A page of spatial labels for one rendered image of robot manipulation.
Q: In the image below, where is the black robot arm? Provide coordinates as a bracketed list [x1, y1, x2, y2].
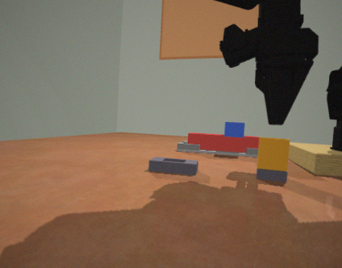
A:
[215, 0, 342, 152]

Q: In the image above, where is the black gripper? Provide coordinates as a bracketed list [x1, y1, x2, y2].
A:
[255, 6, 319, 125]

